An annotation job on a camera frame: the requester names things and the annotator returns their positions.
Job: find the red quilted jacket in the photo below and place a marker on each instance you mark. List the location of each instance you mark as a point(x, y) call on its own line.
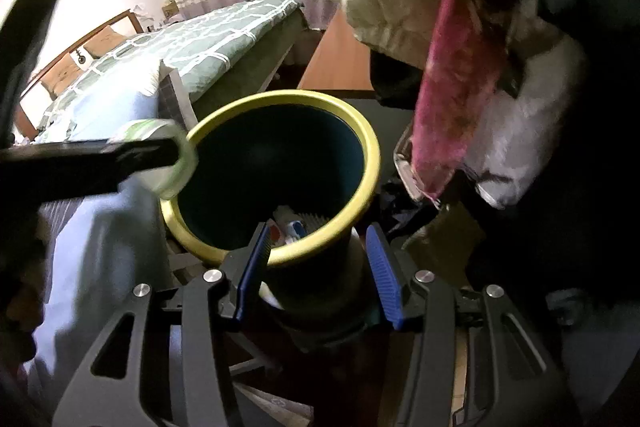
point(464, 62)

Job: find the green plaid bed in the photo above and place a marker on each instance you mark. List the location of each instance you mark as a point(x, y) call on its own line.
point(184, 71)

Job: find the left brown pillow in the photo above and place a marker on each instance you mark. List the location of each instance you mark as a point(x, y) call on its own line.
point(60, 76)

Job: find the right brown pillow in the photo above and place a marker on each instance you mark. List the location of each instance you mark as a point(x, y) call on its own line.
point(104, 41)

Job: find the white green drink bottle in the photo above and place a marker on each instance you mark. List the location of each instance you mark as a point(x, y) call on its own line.
point(157, 154)

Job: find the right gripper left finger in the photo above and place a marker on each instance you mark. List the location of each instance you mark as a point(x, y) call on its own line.
point(124, 378)

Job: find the brown pillow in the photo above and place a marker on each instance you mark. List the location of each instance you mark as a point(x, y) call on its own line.
point(60, 76)
point(104, 41)

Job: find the wooden desk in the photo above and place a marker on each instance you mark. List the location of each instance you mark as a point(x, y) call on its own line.
point(340, 66)

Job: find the wooden headboard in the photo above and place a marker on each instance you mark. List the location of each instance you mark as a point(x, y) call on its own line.
point(22, 122)

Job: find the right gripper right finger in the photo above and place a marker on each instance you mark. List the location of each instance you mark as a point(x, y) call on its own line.
point(473, 360)

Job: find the yellow rimmed trash bin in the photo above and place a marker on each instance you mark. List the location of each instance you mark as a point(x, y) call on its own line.
point(288, 154)

